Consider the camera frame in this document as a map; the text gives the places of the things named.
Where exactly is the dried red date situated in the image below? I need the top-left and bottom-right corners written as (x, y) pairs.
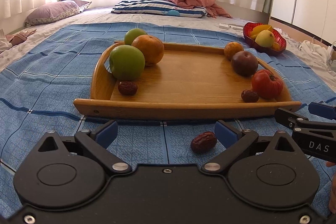
top-left (190, 131), bottom-right (217, 153)
top-left (241, 90), bottom-right (259, 103)
top-left (118, 81), bottom-right (138, 96)

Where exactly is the red heirloom tomato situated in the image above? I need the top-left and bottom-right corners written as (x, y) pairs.
top-left (251, 69), bottom-right (284, 100)

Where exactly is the dark purple plum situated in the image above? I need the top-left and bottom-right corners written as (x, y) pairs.
top-left (231, 51), bottom-right (259, 77)

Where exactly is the green apple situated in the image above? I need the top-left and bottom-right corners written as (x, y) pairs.
top-left (124, 28), bottom-right (147, 45)
top-left (109, 45), bottom-right (145, 81)

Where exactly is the small rough orange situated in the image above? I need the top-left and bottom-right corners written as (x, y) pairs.
top-left (224, 42), bottom-right (244, 61)

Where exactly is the large orange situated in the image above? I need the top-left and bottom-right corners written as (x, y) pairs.
top-left (131, 35), bottom-right (165, 66)

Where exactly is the person's right hand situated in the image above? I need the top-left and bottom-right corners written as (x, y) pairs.
top-left (329, 174), bottom-right (336, 214)

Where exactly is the white crumpled cloth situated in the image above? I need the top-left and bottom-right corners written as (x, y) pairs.
top-left (299, 40), bottom-right (329, 59)

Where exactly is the wooden serving tray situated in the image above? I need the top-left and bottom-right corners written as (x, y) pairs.
top-left (73, 43), bottom-right (301, 121)

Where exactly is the small orange in bowl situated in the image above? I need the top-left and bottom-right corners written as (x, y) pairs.
top-left (271, 42), bottom-right (281, 52)

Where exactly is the red plastic fruit bowl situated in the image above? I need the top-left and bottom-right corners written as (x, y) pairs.
top-left (243, 22), bottom-right (286, 56)

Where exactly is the yellow green mango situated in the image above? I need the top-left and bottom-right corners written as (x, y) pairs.
top-left (255, 31), bottom-right (275, 48)

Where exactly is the grey bed sheet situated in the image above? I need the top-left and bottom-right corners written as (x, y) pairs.
top-left (1, 8), bottom-right (335, 90)

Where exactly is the yellow starfruit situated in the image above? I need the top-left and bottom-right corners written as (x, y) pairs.
top-left (249, 24), bottom-right (273, 40)

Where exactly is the white remote box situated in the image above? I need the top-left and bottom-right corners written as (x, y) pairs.
top-left (219, 23), bottom-right (244, 31)

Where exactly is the pink clothing pile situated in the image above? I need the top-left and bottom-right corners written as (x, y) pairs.
top-left (0, 29), bottom-right (37, 53)

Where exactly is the purple pillow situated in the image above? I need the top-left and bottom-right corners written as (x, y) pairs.
top-left (24, 0), bottom-right (91, 27)

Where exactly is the blue white striped pillow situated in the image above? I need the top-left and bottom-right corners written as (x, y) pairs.
top-left (111, 0), bottom-right (207, 18)

